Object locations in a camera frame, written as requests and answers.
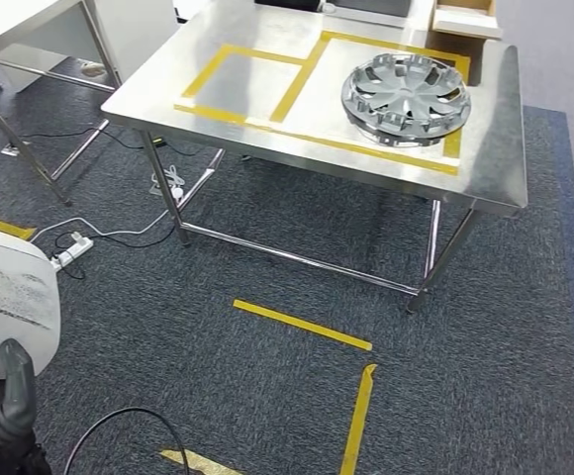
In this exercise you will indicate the white table with steel legs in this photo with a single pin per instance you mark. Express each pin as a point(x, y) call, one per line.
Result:
point(20, 16)

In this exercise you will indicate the white power strip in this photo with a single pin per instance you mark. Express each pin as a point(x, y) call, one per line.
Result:
point(74, 252)

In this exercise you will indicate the silver wheel hubcap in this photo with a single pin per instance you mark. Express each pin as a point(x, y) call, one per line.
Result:
point(405, 98)

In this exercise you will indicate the black flat device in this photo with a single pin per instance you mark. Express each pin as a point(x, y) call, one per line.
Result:
point(287, 4)

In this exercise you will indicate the long yellow floor tape strip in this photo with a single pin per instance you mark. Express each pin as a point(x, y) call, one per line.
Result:
point(356, 426)

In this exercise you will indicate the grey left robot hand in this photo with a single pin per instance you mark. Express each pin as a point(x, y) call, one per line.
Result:
point(19, 380)

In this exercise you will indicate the crumpled yellow floor tape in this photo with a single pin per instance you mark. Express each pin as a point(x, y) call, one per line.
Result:
point(198, 462)

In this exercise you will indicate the white curved plastic part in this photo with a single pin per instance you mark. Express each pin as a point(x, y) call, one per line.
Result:
point(10, 295)

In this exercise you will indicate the open cardboard box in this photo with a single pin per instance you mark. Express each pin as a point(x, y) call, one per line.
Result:
point(465, 26)

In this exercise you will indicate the stainless steel workbench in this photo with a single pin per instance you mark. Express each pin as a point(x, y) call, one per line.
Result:
point(494, 131)

